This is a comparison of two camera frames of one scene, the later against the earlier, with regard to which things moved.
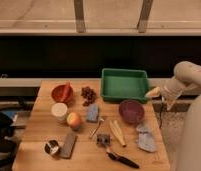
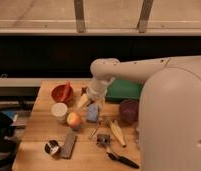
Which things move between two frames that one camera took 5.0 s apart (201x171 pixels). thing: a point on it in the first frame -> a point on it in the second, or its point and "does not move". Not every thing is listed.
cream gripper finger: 155,92 -> 83,100
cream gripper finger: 170,102 -> 100,104
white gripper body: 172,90 -> 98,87
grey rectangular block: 68,147 does not move
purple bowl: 131,111 does not move
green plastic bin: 118,84 does not move
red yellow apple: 74,120 does not move
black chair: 4,144 does not move
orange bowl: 63,93 does not move
